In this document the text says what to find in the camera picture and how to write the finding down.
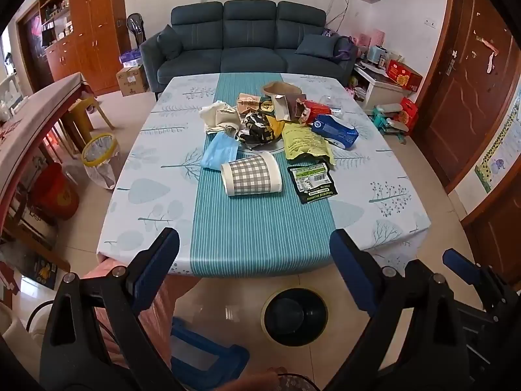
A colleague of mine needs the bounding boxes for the clear plastic cup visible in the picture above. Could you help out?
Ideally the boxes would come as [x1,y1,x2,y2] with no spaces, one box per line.
[319,94,345,115]

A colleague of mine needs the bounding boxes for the teal striped tree-print tablecloth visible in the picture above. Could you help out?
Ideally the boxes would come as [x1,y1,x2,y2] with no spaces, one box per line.
[96,72,432,278]

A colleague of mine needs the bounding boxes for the white plastic chair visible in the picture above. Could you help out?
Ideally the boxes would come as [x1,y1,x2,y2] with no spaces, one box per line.
[0,71,23,110]

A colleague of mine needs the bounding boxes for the blue plastic stool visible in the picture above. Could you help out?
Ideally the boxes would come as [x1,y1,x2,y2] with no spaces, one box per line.
[171,315,250,387]

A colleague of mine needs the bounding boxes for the yellow plastic stool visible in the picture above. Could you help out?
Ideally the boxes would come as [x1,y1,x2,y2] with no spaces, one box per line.
[61,95,115,147]

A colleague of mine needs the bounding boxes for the black and yellow wrapper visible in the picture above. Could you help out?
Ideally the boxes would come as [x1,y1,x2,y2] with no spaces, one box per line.
[238,113,286,145]

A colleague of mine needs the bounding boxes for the pink gift bag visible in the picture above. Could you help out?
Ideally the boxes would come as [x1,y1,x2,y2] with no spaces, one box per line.
[352,28,385,50]

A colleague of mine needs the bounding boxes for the brown panelled wooden door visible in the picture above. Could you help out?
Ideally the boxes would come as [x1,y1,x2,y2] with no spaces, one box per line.
[460,187,521,294]

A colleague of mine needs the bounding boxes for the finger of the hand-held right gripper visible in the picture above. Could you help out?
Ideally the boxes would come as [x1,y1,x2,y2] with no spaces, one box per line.
[442,248,515,310]

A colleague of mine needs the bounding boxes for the grey checkered paper cup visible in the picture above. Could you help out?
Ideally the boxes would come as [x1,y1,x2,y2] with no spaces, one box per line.
[221,151,283,197]

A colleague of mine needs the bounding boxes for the yellow-rim bin with clear bag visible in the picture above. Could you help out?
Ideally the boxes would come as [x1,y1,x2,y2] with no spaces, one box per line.
[81,132,120,190]

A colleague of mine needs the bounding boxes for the white side table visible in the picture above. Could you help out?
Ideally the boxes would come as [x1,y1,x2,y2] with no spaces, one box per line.
[352,65,403,109]

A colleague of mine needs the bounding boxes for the orange wooden cabinet with shelves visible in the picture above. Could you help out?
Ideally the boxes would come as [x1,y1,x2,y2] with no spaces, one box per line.
[38,0,131,94]

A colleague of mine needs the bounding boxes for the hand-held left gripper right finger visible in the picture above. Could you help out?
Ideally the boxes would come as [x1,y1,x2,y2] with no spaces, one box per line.
[329,229,479,391]

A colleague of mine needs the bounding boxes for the black packet with white label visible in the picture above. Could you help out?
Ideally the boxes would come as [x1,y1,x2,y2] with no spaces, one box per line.
[287,162,339,205]

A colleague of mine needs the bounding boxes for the hanging wall cables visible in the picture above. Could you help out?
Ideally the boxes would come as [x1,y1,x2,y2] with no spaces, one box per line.
[326,0,353,29]

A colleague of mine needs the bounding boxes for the purple bag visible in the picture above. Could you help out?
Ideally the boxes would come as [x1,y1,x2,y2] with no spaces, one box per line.
[323,28,355,64]

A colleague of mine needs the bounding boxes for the brown paper wrapper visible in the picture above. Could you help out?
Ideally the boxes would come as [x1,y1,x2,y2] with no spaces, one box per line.
[237,93,261,115]

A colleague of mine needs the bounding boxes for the brown paper bowl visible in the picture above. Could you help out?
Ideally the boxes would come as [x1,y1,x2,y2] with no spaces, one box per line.
[261,82,303,99]

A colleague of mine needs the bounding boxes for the blue tissue pack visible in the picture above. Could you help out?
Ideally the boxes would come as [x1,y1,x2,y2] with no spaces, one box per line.
[311,115,359,150]

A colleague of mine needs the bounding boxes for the dark brown wooden door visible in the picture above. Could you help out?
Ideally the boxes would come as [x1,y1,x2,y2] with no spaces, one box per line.
[413,0,521,194]

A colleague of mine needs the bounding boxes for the red snack packet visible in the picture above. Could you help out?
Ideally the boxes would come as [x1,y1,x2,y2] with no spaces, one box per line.
[299,100,332,125]

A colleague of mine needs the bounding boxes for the brown foil pouch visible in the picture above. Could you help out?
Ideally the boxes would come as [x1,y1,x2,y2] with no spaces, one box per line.
[275,94,306,122]

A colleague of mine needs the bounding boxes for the long red gift box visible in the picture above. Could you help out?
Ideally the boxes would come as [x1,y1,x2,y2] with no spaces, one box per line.
[386,59,423,91]

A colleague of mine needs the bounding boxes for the black standing fan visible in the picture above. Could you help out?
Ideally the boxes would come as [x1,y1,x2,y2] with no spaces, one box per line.
[126,13,146,45]

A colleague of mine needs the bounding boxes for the blue face mask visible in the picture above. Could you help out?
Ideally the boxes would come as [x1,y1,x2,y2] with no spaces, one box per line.
[200,131,240,170]

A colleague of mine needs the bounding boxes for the person's pink clothed leg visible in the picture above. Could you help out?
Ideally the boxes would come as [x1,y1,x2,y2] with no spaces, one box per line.
[87,258,202,369]

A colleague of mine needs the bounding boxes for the cardboard box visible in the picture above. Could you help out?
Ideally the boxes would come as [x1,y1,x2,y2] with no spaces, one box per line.
[116,65,148,97]

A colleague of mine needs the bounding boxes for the yellow-green snack packet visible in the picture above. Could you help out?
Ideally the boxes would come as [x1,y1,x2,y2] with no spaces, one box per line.
[281,122,336,168]

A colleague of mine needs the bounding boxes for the light blue appliance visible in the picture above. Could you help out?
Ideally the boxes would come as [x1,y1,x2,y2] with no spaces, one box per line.
[366,45,387,68]

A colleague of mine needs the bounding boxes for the dark blue cushion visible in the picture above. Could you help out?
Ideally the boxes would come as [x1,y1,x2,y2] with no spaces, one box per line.
[295,34,340,58]
[157,24,184,61]

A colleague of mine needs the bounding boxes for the small red gift box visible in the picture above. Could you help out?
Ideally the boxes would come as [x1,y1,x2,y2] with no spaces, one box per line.
[397,97,420,135]

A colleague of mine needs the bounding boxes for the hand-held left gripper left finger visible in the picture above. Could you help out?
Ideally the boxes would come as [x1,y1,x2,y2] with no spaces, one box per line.
[39,227,196,391]

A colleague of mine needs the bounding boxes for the white appliance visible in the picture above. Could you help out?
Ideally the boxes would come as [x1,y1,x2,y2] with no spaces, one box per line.
[0,299,55,345]

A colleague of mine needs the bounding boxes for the dark blue sofa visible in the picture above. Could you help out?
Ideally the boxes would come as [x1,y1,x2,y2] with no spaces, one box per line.
[139,0,359,94]

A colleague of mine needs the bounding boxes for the blue and white packet pack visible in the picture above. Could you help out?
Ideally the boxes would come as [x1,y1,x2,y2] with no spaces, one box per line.
[119,49,142,67]

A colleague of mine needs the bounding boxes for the white paper bag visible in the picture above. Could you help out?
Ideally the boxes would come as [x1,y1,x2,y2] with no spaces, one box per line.
[200,102,242,136]

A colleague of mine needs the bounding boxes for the black bin with cream rim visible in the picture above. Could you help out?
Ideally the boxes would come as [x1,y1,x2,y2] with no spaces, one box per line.
[260,287,329,340]

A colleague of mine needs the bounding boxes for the red bucket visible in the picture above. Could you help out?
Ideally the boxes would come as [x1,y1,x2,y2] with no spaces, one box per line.
[30,162,80,221]

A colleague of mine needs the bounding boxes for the printed floor mat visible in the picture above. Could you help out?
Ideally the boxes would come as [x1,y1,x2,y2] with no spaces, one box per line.
[20,253,60,290]

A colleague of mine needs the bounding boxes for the floral slipper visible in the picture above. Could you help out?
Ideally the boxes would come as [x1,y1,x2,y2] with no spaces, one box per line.
[277,372,320,391]

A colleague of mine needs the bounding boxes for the wooden side table with cloth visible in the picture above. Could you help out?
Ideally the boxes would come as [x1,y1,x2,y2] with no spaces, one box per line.
[0,71,98,253]

